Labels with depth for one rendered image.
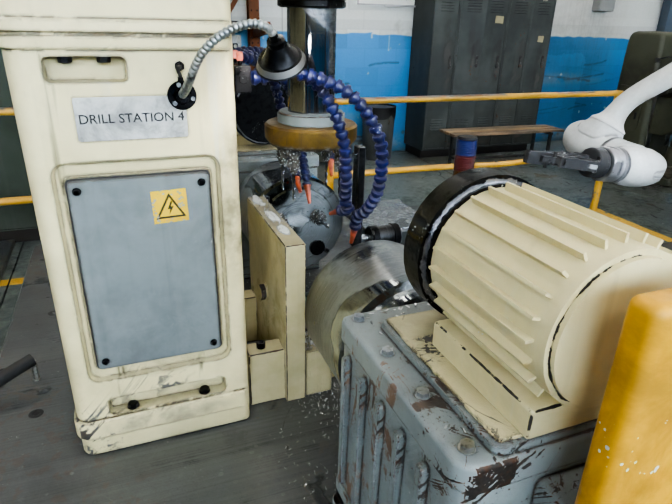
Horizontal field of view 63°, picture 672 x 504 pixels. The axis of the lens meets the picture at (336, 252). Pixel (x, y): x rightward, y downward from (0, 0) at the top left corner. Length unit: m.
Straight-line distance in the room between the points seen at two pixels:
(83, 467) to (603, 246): 0.90
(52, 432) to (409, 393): 0.77
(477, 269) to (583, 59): 7.89
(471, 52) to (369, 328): 6.05
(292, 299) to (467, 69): 5.78
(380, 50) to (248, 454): 5.92
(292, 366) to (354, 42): 5.62
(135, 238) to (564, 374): 0.64
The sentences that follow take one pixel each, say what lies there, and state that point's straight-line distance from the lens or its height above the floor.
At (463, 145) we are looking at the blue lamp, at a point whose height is 1.20.
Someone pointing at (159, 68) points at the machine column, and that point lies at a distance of 0.84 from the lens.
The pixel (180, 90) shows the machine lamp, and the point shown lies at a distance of 0.81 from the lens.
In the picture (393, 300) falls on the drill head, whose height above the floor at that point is 1.14.
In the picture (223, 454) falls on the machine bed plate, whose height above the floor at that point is 0.80.
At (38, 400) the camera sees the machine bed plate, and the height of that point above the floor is 0.80.
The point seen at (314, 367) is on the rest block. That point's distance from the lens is 1.13.
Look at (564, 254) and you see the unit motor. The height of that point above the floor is 1.34.
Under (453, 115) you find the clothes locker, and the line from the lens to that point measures 6.68.
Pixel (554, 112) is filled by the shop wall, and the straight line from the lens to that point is 8.24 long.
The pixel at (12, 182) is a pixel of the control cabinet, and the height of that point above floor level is 0.44.
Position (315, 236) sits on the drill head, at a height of 1.01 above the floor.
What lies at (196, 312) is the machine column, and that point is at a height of 1.06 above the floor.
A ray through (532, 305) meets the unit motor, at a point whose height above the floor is 1.30.
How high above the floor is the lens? 1.52
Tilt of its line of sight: 23 degrees down
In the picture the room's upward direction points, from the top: 2 degrees clockwise
